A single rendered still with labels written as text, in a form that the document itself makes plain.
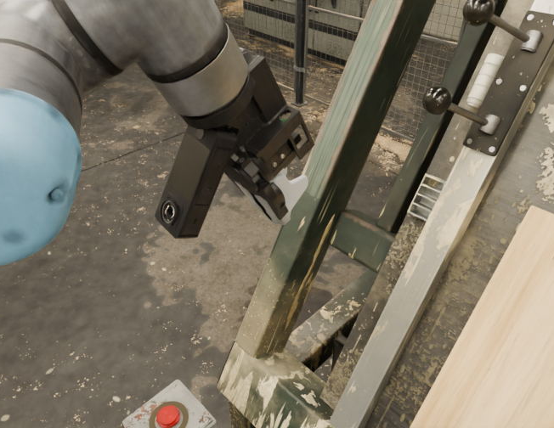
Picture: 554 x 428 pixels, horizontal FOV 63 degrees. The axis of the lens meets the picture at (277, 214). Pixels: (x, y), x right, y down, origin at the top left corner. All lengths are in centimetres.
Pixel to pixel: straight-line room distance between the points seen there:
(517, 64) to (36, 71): 63
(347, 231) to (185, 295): 153
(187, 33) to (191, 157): 12
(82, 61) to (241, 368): 76
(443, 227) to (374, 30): 35
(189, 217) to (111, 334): 186
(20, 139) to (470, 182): 63
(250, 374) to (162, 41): 75
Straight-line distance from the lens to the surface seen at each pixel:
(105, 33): 33
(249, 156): 44
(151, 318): 227
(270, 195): 45
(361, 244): 89
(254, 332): 95
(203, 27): 35
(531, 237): 74
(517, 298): 75
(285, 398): 93
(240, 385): 100
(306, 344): 113
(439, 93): 65
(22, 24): 33
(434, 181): 79
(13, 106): 23
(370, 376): 83
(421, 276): 76
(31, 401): 219
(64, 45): 34
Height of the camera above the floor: 170
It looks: 38 degrees down
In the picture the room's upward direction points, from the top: straight up
